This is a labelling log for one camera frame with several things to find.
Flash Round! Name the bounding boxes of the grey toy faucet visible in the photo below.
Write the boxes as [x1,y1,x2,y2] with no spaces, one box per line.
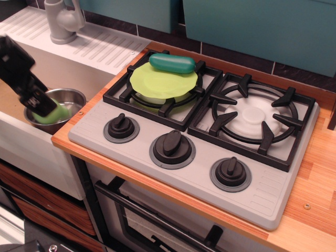
[44,0,85,45]

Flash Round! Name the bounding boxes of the lime green plate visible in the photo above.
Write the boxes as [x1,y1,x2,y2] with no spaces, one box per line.
[130,63,198,99]

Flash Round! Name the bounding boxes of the black stove knob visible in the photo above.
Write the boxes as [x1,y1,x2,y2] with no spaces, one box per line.
[210,157,252,193]
[103,113,140,144]
[149,130,196,170]

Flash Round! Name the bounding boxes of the black left stove knob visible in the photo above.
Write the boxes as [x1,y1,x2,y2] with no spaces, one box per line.
[103,113,140,144]

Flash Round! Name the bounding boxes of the black oven door handle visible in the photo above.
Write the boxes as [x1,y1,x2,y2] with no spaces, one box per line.
[94,181,224,252]

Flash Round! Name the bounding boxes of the black middle stove knob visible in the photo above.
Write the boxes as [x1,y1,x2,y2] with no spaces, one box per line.
[149,130,196,170]

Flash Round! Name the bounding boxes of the teal wall cabinet left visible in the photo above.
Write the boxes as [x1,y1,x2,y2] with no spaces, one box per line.
[80,1,180,33]

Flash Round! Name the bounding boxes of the toy oven door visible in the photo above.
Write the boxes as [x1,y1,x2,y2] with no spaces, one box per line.
[94,177,270,251]

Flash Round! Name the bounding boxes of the small steel pot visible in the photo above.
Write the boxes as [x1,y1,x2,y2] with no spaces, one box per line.
[24,88,86,135]

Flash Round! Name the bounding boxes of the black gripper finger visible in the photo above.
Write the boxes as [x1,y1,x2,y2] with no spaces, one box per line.
[18,73,57,117]

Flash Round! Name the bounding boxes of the grey toy stove top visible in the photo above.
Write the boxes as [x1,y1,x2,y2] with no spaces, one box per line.
[67,70,320,232]

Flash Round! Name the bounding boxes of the teal wall cabinet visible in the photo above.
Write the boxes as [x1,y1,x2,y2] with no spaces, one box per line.
[80,1,180,33]
[183,1,335,77]

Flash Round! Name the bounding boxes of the teal wall cabinet right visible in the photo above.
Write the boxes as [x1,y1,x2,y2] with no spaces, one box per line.
[183,1,335,77]

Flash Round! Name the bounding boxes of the black left burner grate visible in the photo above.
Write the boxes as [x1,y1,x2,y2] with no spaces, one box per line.
[103,49,223,131]

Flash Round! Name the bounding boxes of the light green toy pear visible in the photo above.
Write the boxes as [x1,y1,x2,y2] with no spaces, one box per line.
[32,98,71,124]

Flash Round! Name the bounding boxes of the wood grain drawer front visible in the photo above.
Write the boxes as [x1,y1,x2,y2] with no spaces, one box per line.
[1,160,103,251]

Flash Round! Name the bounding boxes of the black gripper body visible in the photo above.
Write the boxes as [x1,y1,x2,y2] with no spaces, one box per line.
[1,35,35,95]

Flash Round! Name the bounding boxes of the black right stove knob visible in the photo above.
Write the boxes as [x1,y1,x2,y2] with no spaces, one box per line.
[210,157,252,193]

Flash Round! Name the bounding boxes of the dark green toy cucumber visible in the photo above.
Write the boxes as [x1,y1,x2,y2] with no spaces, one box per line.
[149,53,196,74]

